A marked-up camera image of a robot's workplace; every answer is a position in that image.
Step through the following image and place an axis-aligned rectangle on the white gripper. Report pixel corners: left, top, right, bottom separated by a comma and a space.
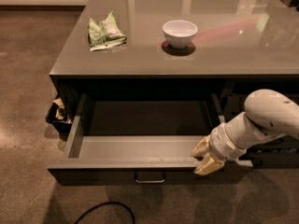
192, 124, 246, 175

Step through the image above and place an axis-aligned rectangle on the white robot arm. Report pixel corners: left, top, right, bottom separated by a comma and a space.
192, 89, 299, 175

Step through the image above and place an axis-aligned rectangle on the grey drawer cabinet counter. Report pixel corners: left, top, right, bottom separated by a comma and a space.
49, 0, 299, 170

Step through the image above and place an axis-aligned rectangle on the dark round coaster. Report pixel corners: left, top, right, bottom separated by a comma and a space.
161, 41, 196, 56

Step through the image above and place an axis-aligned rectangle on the white ceramic bowl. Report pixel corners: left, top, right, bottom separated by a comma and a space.
163, 20, 198, 49

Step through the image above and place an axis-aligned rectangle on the black bin with trash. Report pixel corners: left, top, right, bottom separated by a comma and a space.
45, 97, 72, 133

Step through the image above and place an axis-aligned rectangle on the green crumpled snack bag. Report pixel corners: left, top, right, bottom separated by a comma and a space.
88, 12, 127, 51

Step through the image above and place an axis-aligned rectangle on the black floor cable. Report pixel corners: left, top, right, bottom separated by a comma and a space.
73, 201, 136, 224

